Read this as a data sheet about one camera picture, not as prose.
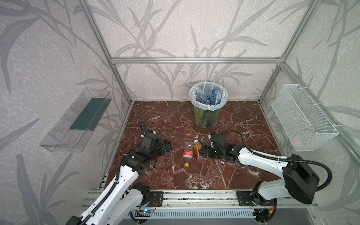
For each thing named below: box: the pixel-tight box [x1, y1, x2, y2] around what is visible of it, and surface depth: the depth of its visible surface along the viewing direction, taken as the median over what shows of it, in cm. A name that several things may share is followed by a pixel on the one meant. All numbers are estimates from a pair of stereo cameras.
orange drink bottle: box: [193, 139, 203, 161], surface depth 90 cm
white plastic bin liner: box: [188, 81, 229, 112], surface depth 93 cm
